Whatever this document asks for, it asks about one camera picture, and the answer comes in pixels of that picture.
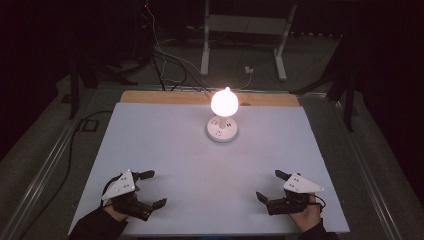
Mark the white lamp cable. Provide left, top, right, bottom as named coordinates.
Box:
left=229, top=71, right=253, bottom=92

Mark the white table lamp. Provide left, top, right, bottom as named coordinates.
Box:
left=205, top=86, right=240, bottom=144

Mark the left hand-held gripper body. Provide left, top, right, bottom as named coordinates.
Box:
left=101, top=168, right=153, bottom=222

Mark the bundle of black cables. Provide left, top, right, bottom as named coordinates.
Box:
left=138, top=0, right=213, bottom=94

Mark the person's left hand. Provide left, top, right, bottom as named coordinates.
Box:
left=105, top=200, right=130, bottom=223

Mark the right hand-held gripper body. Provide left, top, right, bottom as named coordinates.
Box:
left=266, top=172, right=325, bottom=216

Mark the metal floor rail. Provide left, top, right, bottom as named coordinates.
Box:
left=329, top=98, right=406, bottom=240
left=0, top=83, right=101, bottom=240

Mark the black floor cable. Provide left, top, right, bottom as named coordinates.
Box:
left=18, top=109, right=114, bottom=240

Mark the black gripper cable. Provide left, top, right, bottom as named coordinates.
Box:
left=313, top=194, right=327, bottom=214
left=100, top=173, right=123, bottom=203

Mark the white table cover sheet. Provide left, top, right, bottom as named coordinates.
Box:
left=68, top=101, right=351, bottom=237

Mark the person's right hand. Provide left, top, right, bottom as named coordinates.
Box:
left=289, top=194, right=323, bottom=233

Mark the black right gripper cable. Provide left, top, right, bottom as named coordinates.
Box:
left=313, top=194, right=327, bottom=214

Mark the black metal stand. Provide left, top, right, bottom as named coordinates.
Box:
left=289, top=33, right=359, bottom=133
left=67, top=54, right=139, bottom=121

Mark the white metal desk frame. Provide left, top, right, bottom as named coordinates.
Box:
left=199, top=0, right=299, bottom=82

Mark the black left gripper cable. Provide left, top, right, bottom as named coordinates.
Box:
left=100, top=173, right=123, bottom=203

